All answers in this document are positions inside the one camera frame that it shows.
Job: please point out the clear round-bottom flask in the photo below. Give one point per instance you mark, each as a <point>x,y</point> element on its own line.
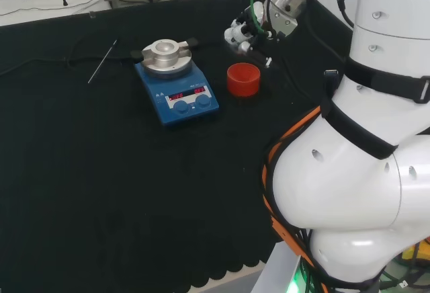
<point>268,62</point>

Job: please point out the thin metal probe rod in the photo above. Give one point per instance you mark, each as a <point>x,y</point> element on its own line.
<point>102,62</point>

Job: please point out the heater with blue base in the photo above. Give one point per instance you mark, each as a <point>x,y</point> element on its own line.
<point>178,88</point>

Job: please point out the small clear cloth clip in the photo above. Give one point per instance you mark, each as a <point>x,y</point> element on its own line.
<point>92,14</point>

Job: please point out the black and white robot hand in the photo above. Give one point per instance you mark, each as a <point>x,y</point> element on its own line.
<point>249,29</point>

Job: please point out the black bench cloth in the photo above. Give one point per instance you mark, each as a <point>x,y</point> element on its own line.
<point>117,189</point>

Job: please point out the red round flask holder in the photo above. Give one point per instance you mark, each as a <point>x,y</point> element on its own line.
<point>243,84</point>

